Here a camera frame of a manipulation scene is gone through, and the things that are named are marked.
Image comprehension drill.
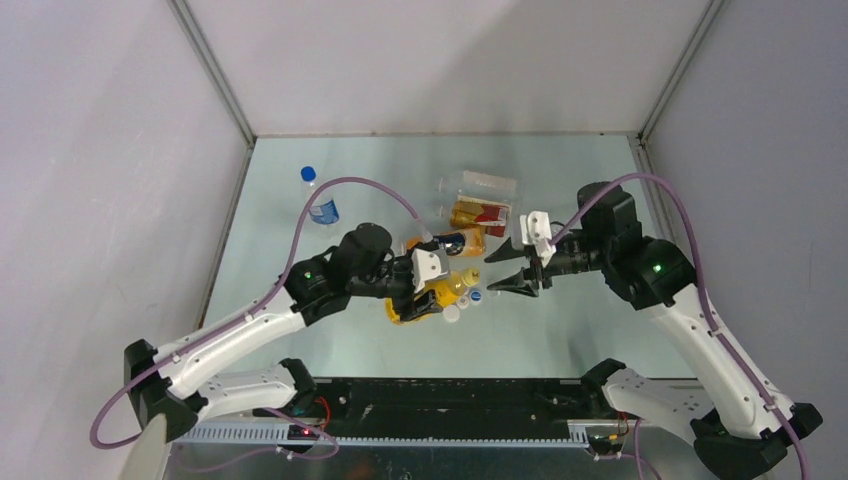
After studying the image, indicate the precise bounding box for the yellow label bottle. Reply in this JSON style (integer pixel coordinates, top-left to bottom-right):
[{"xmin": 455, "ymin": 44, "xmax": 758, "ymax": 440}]
[{"xmin": 385, "ymin": 267, "xmax": 481, "ymax": 325}]

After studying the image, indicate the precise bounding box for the yellow cap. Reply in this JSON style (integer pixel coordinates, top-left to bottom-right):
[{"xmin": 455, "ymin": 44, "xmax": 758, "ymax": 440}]
[{"xmin": 461, "ymin": 267, "xmax": 481, "ymax": 287}]

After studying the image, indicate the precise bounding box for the crushed blue label bottle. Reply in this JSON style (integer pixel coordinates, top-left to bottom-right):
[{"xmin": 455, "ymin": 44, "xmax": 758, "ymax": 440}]
[{"xmin": 301, "ymin": 176, "xmax": 340, "ymax": 227}]

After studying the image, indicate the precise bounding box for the solid blue cap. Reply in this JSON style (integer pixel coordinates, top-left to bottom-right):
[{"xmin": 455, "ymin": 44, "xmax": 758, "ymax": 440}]
[{"xmin": 300, "ymin": 166, "xmax": 317, "ymax": 183}]

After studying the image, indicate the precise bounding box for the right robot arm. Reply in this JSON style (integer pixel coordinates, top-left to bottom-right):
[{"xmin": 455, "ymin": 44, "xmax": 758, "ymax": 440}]
[{"xmin": 488, "ymin": 180, "xmax": 823, "ymax": 479}]

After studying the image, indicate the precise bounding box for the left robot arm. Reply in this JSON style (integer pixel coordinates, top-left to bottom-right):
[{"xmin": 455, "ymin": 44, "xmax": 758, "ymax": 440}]
[{"xmin": 124, "ymin": 223, "xmax": 450, "ymax": 441}]

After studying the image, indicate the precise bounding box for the red gold label bottle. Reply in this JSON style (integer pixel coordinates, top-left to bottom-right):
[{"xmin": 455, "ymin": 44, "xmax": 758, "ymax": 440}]
[{"xmin": 436, "ymin": 195, "xmax": 511, "ymax": 238}]

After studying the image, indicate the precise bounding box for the orange navy label bottle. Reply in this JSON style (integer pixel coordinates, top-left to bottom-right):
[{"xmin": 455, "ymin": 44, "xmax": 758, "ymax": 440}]
[{"xmin": 402, "ymin": 228, "xmax": 485, "ymax": 258}]

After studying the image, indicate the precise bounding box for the clear bottle far back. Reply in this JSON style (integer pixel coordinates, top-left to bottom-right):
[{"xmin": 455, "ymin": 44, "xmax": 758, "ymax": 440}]
[{"xmin": 436, "ymin": 170, "xmax": 519, "ymax": 202}]

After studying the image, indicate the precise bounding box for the plain white cap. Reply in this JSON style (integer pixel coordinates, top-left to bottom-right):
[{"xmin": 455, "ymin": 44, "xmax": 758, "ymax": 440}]
[{"xmin": 442, "ymin": 305, "xmax": 461, "ymax": 323}]

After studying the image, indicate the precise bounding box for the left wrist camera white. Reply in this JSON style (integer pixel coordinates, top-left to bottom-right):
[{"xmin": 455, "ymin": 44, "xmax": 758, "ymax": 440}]
[{"xmin": 410, "ymin": 248, "xmax": 449, "ymax": 293}]

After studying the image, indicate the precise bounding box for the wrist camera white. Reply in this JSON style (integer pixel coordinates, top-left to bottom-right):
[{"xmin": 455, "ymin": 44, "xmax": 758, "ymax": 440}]
[
  {"xmin": 518, "ymin": 211, "xmax": 556, "ymax": 267},
  {"xmin": 410, "ymin": 248, "xmax": 449, "ymax": 293}
]

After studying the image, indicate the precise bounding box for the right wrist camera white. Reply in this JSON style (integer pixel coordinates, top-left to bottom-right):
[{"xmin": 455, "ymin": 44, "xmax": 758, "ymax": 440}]
[{"xmin": 518, "ymin": 211, "xmax": 556, "ymax": 267}]

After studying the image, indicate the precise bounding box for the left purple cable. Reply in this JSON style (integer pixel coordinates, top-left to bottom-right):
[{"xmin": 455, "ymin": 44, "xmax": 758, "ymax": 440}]
[{"xmin": 89, "ymin": 176, "xmax": 435, "ymax": 452}]

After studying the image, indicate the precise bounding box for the grey slotted cable duct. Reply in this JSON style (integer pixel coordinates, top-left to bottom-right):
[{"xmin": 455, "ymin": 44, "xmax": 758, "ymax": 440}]
[{"xmin": 178, "ymin": 423, "xmax": 591, "ymax": 448}]

